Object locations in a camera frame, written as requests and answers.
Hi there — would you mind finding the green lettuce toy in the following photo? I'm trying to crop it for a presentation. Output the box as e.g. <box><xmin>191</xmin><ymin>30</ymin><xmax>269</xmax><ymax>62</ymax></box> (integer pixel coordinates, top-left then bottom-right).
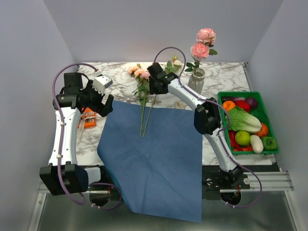
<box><xmin>228</xmin><ymin>106</ymin><xmax>262</xmax><ymax>133</ymax></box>

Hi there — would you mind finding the pink flower bouquet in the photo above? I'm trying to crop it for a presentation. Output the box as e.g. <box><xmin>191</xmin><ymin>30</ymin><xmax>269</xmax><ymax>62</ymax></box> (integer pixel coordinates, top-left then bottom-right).
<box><xmin>128</xmin><ymin>63</ymin><xmax>156</xmax><ymax>137</ymax></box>

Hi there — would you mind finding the single green flower stem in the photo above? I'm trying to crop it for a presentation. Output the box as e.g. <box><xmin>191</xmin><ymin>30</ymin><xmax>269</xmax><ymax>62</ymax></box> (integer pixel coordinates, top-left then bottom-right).
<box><xmin>185</xmin><ymin>42</ymin><xmax>218</xmax><ymax>74</ymax></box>

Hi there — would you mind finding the blue wrapping paper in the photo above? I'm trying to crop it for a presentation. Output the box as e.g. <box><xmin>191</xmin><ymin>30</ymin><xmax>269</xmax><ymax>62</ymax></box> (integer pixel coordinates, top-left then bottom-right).
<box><xmin>97</xmin><ymin>101</ymin><xmax>203</xmax><ymax>222</ymax></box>

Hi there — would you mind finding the purple onion toy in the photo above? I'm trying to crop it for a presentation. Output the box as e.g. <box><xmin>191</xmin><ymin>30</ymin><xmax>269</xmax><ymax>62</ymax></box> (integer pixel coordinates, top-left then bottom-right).
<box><xmin>244</xmin><ymin>97</ymin><xmax>258</xmax><ymax>109</ymax></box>

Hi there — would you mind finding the orange pepper toy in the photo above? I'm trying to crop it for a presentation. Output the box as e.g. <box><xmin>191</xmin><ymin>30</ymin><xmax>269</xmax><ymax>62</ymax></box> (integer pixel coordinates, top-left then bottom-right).
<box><xmin>222</xmin><ymin>101</ymin><xmax>236</xmax><ymax>112</ymax></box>

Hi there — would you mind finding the green pepper toy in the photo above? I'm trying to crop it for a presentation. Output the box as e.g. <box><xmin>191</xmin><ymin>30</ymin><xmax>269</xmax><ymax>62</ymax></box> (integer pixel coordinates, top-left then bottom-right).
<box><xmin>261</xmin><ymin>136</ymin><xmax>278</xmax><ymax>151</ymax></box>

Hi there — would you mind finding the white radish toy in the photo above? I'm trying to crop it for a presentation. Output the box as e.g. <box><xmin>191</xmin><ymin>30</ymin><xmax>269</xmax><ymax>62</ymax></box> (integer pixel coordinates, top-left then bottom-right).
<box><xmin>250</xmin><ymin>135</ymin><xmax>264</xmax><ymax>154</ymax></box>

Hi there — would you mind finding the green apple toy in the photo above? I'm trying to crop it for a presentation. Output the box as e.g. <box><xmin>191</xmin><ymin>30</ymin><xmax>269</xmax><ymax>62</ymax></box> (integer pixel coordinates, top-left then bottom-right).
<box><xmin>235</xmin><ymin>131</ymin><xmax>250</xmax><ymax>146</ymax></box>

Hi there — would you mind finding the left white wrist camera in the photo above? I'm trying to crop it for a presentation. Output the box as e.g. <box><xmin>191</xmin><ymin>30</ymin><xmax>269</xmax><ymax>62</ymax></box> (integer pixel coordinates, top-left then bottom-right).
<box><xmin>92</xmin><ymin>75</ymin><xmax>113</xmax><ymax>95</ymax></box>

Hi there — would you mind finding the small white flower sprig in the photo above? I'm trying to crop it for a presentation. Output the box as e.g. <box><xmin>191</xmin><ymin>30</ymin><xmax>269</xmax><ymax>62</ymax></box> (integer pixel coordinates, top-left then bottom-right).
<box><xmin>165</xmin><ymin>55</ymin><xmax>182</xmax><ymax>74</ymax></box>

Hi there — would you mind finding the orange pumpkin toy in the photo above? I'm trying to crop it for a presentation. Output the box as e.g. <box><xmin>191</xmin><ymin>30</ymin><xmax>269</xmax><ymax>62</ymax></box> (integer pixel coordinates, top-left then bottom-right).
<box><xmin>255</xmin><ymin>123</ymin><xmax>269</xmax><ymax>138</ymax></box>

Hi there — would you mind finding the orange packet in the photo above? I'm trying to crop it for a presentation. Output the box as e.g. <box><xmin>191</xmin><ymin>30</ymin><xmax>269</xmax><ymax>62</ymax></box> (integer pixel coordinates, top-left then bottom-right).
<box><xmin>78</xmin><ymin>108</ymin><xmax>97</xmax><ymax>129</ymax></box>

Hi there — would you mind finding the white ceramic vase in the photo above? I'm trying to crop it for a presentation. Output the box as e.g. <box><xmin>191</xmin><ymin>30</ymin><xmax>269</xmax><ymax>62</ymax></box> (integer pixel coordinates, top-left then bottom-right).
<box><xmin>188</xmin><ymin>68</ymin><xmax>205</xmax><ymax>94</ymax></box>

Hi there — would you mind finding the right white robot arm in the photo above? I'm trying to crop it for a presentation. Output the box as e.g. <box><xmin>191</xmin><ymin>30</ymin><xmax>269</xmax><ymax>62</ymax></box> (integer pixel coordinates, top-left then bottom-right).
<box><xmin>147</xmin><ymin>62</ymin><xmax>243</xmax><ymax>189</ymax></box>

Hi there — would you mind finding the red pepper toy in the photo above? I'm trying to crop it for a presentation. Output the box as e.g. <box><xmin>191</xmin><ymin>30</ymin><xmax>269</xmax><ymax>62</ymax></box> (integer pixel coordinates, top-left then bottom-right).
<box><xmin>235</xmin><ymin>100</ymin><xmax>251</xmax><ymax>113</ymax></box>

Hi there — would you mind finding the red chili toy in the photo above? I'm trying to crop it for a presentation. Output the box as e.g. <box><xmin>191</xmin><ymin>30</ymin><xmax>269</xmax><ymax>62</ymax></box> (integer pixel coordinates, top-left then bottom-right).
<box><xmin>228</xmin><ymin>130</ymin><xmax>253</xmax><ymax>152</ymax></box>

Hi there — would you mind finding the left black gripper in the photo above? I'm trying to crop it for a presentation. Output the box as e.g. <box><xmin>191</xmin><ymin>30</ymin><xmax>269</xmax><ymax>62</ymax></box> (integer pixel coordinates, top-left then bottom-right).
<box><xmin>80</xmin><ymin>79</ymin><xmax>114</xmax><ymax>116</ymax></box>

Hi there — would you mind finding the green plastic basket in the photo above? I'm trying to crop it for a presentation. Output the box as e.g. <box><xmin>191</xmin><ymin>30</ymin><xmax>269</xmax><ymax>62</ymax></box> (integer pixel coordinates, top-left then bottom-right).
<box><xmin>218</xmin><ymin>91</ymin><xmax>279</xmax><ymax>155</ymax></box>

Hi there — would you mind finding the aluminium rail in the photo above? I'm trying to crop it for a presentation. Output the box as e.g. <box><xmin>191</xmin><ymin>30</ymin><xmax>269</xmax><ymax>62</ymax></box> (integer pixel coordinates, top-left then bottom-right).
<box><xmin>28</xmin><ymin>172</ymin><xmax>296</xmax><ymax>231</ymax></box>

